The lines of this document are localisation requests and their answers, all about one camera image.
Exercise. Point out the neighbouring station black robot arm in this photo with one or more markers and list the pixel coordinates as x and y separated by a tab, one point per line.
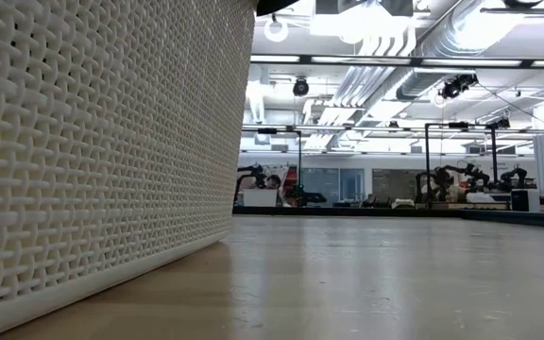
442	177
312	197
513	175
253	171

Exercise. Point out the person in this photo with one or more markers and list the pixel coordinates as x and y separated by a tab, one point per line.
274	181

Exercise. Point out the small white bin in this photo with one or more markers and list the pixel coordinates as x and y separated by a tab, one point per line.
259	198

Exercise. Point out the white round ceiling fixture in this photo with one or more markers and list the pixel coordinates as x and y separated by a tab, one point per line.
276	37

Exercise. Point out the white woven plastic basket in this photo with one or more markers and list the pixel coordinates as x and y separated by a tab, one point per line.
111	141

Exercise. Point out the white box with black front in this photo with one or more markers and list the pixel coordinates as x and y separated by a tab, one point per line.
523	200

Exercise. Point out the black station frame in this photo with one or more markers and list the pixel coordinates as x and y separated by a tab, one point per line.
299	156
427	160

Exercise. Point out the black ceiling dome camera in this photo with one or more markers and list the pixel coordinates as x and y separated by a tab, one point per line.
300	87

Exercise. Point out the black overhead frame bar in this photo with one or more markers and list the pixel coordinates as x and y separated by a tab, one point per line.
413	61

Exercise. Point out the black hanging camera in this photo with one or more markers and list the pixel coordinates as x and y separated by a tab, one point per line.
456	86

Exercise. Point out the black ceiling rail fixture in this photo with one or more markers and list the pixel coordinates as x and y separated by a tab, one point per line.
520	9

